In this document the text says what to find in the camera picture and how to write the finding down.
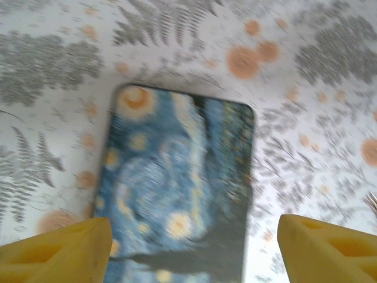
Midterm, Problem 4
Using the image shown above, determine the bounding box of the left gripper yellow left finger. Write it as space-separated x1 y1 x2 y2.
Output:
0 217 113 283

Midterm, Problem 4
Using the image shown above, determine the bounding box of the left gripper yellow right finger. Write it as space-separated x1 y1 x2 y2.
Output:
278 214 377 283

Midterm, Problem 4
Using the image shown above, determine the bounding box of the blue starry print box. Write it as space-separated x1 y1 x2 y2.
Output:
93 84 259 283

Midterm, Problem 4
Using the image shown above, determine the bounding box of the floral patterned table cover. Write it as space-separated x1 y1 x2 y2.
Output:
0 0 377 283

